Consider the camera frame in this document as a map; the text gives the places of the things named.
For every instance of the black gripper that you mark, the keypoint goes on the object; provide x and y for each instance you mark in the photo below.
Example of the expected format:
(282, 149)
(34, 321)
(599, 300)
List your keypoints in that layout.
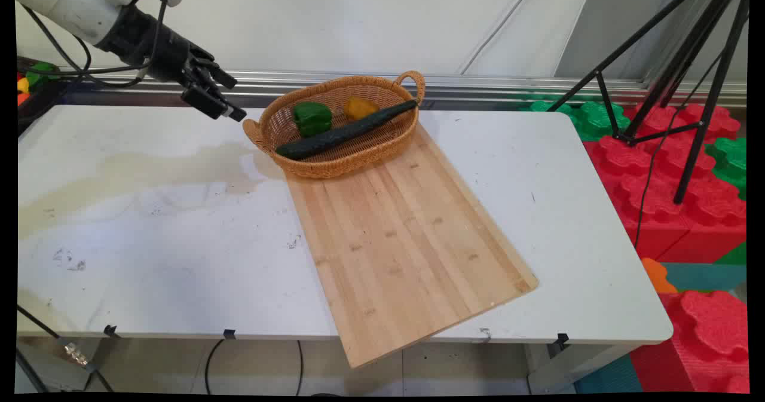
(143, 40)

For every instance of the dark green cucumber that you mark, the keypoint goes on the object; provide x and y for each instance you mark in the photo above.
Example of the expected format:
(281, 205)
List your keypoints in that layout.
(343, 132)

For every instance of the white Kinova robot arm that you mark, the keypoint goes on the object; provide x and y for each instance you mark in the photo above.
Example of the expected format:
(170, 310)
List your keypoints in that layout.
(66, 8)

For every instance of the green bell pepper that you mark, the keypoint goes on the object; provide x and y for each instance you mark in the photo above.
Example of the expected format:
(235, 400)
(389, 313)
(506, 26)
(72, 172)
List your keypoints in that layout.
(312, 118)

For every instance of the yellow bell pepper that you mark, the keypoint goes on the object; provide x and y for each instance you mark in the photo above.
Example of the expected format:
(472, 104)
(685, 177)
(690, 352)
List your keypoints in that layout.
(358, 108)

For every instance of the woven wicker basket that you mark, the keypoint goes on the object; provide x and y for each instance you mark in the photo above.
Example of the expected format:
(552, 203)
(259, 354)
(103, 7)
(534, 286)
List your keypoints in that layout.
(358, 151)

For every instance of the green toy vegetable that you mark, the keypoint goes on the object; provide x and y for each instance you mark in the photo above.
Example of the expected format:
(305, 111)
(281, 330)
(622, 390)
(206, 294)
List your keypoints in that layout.
(40, 73)

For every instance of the black tray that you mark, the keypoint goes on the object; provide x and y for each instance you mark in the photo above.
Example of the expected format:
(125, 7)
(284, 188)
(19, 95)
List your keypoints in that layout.
(36, 106)

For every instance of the yellow toy vegetable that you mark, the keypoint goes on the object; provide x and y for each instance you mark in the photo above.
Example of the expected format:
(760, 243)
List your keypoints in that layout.
(23, 84)

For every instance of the orange toy vegetable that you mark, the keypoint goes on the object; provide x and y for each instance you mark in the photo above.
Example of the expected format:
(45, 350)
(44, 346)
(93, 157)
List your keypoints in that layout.
(23, 97)

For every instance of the bamboo cutting board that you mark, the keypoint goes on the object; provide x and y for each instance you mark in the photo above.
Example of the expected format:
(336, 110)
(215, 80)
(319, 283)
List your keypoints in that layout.
(406, 241)

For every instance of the black table clip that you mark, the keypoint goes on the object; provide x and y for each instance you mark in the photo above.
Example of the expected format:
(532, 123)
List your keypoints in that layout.
(562, 339)
(110, 331)
(229, 334)

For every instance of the green foam block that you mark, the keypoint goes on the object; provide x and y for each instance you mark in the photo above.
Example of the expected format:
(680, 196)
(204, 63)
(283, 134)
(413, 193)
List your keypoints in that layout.
(591, 118)
(729, 160)

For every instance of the large red foam block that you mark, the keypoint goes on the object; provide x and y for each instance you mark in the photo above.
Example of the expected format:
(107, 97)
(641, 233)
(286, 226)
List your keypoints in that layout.
(669, 199)

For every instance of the orange foam piece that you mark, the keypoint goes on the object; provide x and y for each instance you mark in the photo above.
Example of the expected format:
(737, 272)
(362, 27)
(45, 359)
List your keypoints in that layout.
(657, 275)

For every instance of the teal foam mat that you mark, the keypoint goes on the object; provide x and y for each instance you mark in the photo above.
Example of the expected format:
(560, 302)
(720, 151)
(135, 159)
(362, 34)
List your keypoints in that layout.
(705, 275)

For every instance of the aluminium rail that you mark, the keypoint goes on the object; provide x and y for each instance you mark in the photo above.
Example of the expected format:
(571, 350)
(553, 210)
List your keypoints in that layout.
(490, 85)

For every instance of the black camera tripod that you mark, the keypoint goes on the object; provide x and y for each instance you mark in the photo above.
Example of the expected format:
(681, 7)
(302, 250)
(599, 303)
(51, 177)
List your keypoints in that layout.
(699, 61)

